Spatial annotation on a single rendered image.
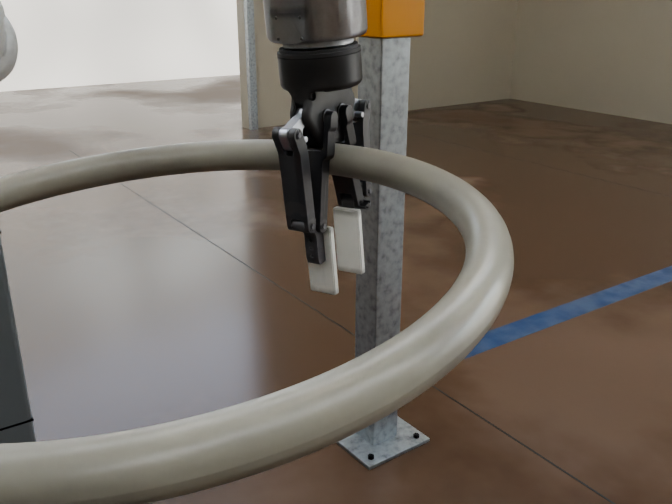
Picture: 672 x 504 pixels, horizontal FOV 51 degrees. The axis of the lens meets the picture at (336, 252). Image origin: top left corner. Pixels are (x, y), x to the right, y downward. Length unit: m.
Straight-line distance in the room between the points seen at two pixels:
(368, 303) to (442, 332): 1.34
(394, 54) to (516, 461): 1.02
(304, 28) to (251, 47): 5.28
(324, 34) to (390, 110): 0.95
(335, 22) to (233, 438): 0.40
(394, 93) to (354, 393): 1.27
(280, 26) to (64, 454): 0.42
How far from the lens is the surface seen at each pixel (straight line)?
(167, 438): 0.30
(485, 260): 0.42
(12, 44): 1.42
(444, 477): 1.80
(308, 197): 0.63
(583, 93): 7.31
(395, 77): 1.55
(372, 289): 1.66
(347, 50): 0.63
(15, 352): 1.29
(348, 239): 0.72
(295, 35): 0.62
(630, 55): 7.02
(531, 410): 2.08
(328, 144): 0.65
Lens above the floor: 1.09
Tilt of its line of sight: 20 degrees down
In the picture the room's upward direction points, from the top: straight up
